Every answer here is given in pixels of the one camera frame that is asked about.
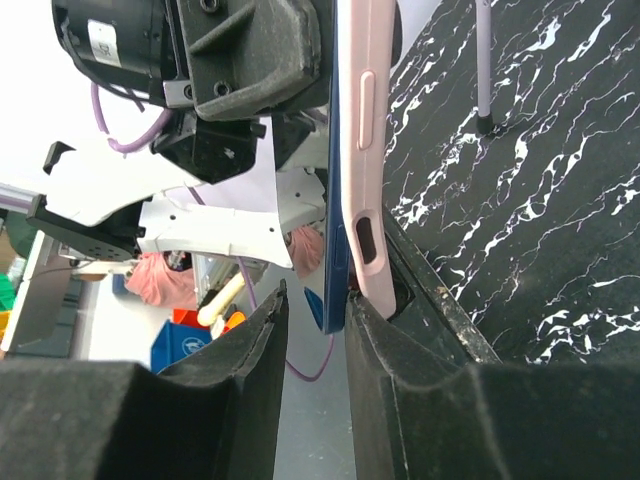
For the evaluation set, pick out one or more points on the bare blue phone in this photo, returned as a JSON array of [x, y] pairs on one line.
[[337, 250]]

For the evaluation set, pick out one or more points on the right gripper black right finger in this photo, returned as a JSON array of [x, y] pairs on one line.
[[417, 416]]

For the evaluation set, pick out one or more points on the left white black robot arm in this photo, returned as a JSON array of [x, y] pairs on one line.
[[229, 166]]

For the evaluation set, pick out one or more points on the pink cloth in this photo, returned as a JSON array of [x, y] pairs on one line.
[[157, 285]]

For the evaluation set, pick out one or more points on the blue plastic bin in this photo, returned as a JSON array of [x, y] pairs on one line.
[[175, 342]]

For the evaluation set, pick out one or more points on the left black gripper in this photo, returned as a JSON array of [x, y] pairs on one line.
[[246, 58]]

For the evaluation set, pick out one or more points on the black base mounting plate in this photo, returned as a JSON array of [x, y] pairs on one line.
[[426, 310]]

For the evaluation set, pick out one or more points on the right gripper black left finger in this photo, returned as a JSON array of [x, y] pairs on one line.
[[212, 415]]

